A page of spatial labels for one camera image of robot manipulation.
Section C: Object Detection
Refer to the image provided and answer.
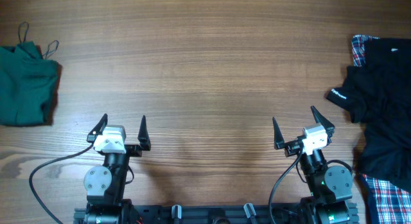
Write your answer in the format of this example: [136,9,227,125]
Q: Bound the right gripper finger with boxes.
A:
[272,117,284,150]
[310,106,335,134]

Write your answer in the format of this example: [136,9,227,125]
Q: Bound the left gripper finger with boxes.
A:
[137,115,151,151]
[87,114,108,142]

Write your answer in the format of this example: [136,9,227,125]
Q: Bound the black polo shirt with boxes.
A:
[326,38,410,191]

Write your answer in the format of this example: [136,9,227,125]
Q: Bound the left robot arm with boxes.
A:
[73,114,151,224]

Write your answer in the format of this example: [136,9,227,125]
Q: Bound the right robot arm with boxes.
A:
[268,106,354,223]

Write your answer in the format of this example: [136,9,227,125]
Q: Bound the red blue plaid shirt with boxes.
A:
[351,35,410,224]

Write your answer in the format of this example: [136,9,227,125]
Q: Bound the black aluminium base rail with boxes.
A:
[73,203,360,224]

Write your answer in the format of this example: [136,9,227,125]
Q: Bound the green drawstring bag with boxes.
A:
[1,22,61,127]

